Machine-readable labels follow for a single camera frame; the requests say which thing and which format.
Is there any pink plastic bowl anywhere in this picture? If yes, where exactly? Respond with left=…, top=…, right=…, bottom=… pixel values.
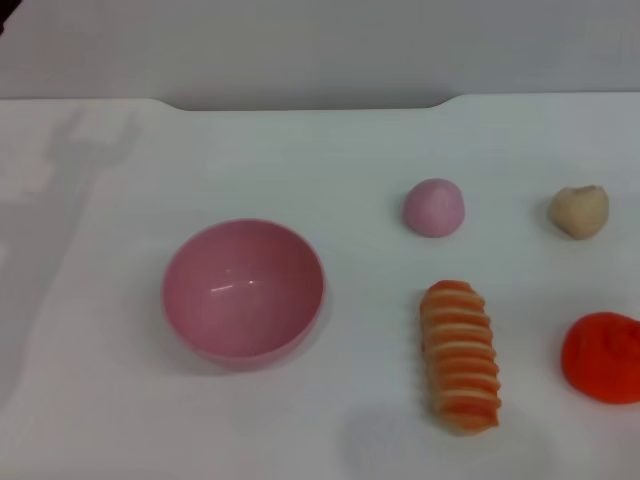
left=160, top=217, right=327, bottom=372

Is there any long orange striped bread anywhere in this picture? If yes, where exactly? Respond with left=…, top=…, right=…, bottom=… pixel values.
left=419, top=279, right=502, bottom=437

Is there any round pink bun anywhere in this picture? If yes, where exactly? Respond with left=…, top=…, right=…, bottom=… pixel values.
left=402, top=178, right=467, bottom=238

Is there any beige knotted bun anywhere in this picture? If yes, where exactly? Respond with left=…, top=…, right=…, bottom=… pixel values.
left=548, top=184, right=611, bottom=241

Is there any red-orange lumpy fruit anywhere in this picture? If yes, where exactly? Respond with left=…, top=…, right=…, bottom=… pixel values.
left=560, top=311, right=640, bottom=405

